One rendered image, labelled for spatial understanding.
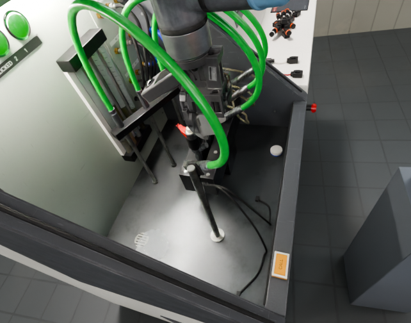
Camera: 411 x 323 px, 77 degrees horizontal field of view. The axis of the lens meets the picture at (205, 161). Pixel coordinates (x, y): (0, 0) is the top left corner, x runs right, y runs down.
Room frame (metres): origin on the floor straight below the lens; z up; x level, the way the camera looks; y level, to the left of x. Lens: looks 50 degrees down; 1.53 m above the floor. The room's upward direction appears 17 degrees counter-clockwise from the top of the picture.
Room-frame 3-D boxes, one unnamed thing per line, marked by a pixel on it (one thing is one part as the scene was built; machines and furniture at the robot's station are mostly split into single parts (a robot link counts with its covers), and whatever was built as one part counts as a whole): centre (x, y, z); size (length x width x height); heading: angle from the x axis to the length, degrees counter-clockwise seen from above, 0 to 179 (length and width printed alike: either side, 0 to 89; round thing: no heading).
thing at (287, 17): (1.03, -0.48, 1.01); 0.23 x 0.11 x 0.06; 150
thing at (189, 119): (0.40, 0.00, 1.20); 0.05 x 0.02 x 0.09; 150
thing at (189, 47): (0.42, -0.03, 1.34); 0.08 x 0.08 x 0.05
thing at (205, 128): (0.40, -0.03, 1.15); 0.06 x 0.03 x 0.09; 60
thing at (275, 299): (0.35, -0.19, 0.87); 0.62 x 0.04 x 0.16; 150
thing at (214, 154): (0.57, -0.05, 0.91); 0.34 x 0.10 x 0.15; 150
